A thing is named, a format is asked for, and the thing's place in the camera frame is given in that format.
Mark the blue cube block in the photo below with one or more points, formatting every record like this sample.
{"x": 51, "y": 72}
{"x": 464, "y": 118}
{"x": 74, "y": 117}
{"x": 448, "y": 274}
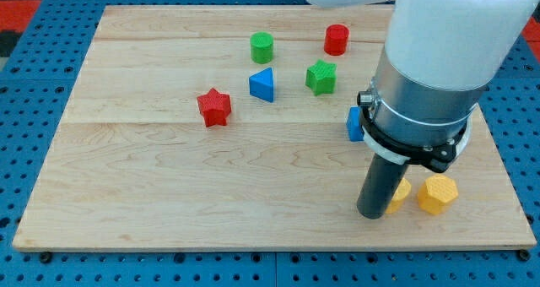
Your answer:
{"x": 355, "y": 132}

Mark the red cylinder block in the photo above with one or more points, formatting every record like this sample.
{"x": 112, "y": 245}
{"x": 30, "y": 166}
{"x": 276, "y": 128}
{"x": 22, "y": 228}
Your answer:
{"x": 336, "y": 39}

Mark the yellow hexagon block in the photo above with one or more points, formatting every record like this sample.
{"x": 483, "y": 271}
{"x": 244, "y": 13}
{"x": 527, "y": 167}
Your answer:
{"x": 437, "y": 194}

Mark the blue triangle block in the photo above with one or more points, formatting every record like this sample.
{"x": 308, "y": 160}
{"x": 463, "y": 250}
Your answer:
{"x": 261, "y": 85}

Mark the green cylinder block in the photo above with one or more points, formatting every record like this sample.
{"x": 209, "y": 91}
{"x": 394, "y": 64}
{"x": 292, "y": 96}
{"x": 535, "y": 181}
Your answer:
{"x": 261, "y": 44}

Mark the red star block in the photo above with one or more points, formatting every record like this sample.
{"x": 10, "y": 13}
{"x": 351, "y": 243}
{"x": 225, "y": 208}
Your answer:
{"x": 214, "y": 107}

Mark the wooden board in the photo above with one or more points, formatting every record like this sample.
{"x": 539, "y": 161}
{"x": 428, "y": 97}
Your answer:
{"x": 133, "y": 168}

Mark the green star block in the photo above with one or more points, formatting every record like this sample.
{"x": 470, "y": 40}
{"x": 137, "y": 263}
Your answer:
{"x": 321, "y": 77}

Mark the yellow block behind tool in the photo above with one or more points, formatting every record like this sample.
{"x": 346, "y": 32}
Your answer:
{"x": 402, "y": 192}

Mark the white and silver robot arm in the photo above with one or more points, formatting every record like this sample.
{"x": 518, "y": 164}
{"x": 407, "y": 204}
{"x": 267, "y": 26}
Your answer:
{"x": 437, "y": 59}

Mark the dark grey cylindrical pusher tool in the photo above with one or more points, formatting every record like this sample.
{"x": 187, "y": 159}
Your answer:
{"x": 379, "y": 186}

